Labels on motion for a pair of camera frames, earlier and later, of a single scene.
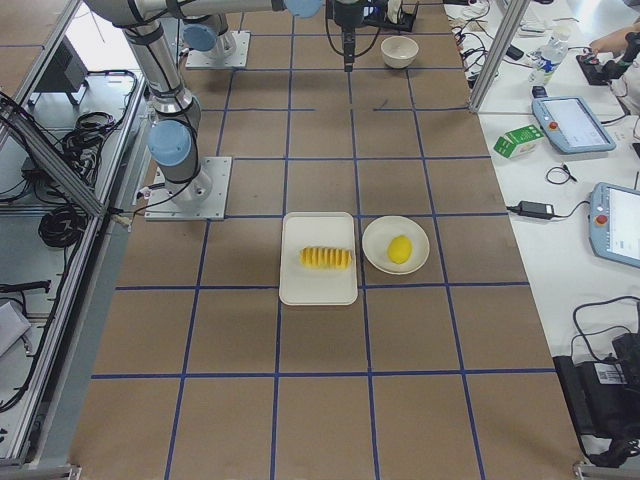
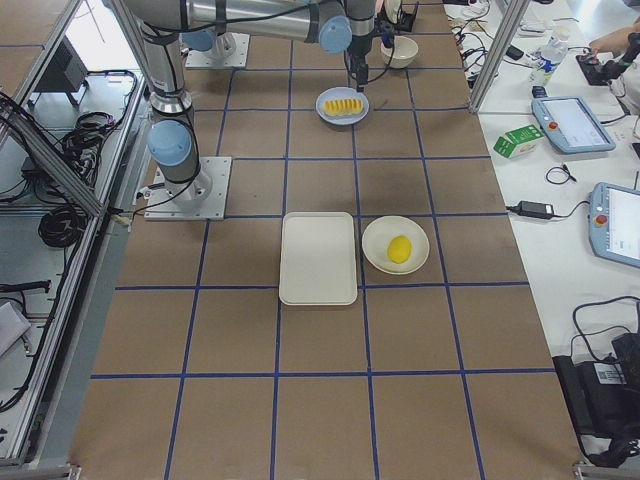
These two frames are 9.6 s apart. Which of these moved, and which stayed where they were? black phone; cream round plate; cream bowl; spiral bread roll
Moved: spiral bread roll
Stayed: black phone; cream bowl; cream round plate
